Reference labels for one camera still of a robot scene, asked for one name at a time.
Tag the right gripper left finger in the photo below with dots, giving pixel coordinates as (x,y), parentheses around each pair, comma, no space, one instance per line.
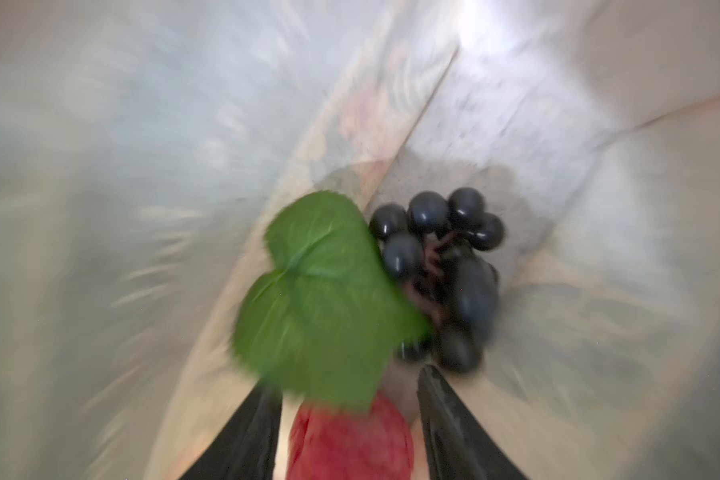
(246,446)

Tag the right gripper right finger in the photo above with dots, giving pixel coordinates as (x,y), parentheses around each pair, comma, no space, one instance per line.
(457,446)

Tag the red strawberry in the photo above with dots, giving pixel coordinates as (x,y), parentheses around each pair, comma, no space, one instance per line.
(331,445)

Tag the black grape bunch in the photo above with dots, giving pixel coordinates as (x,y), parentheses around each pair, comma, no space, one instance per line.
(345,294)

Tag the cream canvas grocery bag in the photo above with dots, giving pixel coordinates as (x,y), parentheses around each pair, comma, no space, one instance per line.
(145,146)

